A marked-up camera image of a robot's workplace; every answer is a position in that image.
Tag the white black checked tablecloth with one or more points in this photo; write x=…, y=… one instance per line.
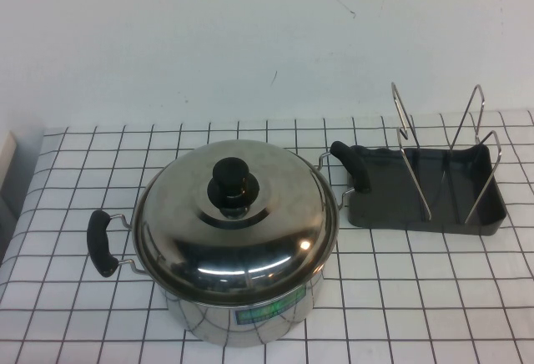
x=417, y=297

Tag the beige board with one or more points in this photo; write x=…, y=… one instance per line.
x=6, y=172

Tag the stainless steel pot lid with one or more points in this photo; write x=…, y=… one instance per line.
x=258, y=239

